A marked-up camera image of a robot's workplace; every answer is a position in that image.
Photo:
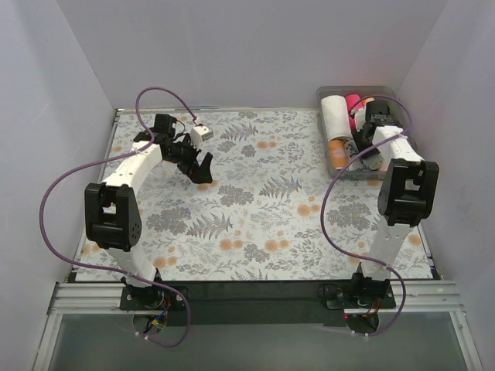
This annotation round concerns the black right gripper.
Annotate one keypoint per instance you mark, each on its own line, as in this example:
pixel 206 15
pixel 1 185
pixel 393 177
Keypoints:
pixel 361 141

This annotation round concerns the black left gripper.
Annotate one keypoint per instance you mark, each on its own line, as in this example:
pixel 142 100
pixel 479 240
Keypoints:
pixel 192 162

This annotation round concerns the yellow and grey cloths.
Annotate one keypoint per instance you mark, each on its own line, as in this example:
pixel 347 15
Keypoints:
pixel 375 164

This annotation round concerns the blue patterned towel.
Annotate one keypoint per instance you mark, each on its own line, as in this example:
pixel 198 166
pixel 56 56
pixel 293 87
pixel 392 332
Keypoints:
pixel 351 149

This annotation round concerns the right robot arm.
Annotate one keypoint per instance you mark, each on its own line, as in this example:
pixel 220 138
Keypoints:
pixel 405 199

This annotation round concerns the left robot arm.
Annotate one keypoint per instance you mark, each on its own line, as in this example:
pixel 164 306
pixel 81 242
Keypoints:
pixel 112 218

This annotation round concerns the clear plastic bin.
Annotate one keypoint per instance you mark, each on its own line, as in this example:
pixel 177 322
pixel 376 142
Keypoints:
pixel 328 154

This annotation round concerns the orange rolled towel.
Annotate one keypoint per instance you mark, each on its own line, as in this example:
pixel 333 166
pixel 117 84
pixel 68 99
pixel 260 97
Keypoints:
pixel 337 154

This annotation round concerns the white rolled towel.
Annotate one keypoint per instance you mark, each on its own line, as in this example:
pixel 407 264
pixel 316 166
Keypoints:
pixel 335 117

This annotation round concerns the hot pink rolled towel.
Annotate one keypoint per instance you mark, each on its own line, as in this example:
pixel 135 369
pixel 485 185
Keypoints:
pixel 353 103

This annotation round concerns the floral table mat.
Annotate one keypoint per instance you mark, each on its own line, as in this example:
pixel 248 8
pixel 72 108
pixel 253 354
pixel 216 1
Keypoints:
pixel 272 211

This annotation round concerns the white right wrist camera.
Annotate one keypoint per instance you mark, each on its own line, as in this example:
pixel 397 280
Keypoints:
pixel 358 119

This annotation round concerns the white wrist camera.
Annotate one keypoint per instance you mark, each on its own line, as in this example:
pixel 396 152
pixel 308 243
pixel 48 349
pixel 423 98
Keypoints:
pixel 199 134
pixel 358 119

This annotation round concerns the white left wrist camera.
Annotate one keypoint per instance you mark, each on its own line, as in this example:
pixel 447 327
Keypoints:
pixel 199 134

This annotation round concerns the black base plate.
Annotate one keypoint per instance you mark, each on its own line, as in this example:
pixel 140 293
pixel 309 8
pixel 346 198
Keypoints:
pixel 251 305

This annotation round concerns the aluminium frame rail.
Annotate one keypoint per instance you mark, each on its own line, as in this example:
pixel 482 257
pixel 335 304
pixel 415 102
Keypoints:
pixel 102 298

